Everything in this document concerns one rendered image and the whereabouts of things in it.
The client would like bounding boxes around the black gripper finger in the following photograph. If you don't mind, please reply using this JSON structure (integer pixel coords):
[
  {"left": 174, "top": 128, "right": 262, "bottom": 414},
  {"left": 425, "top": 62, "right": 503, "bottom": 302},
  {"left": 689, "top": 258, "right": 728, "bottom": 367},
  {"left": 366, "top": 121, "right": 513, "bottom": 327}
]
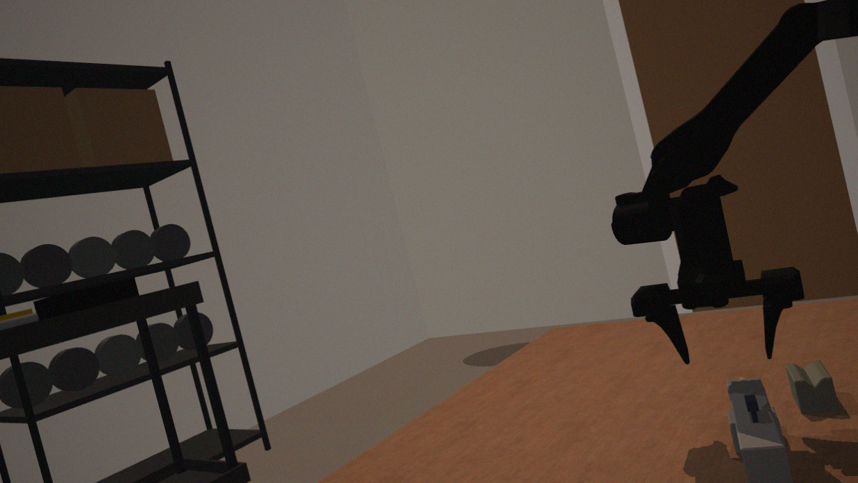
[
  {"left": 646, "top": 305, "right": 689, "bottom": 364},
  {"left": 763, "top": 298, "right": 793, "bottom": 359}
]

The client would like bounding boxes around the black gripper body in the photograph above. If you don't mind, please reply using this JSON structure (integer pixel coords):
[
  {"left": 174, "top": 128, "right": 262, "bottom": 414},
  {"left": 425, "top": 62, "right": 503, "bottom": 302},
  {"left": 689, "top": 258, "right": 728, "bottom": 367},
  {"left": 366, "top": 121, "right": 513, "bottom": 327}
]
[{"left": 631, "top": 232, "right": 805, "bottom": 317}]

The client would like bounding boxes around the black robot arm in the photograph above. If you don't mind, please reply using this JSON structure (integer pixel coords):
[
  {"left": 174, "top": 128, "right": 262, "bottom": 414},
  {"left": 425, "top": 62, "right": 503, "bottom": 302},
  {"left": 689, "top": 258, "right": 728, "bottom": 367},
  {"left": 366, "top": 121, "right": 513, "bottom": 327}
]
[{"left": 612, "top": 0, "right": 858, "bottom": 310}]

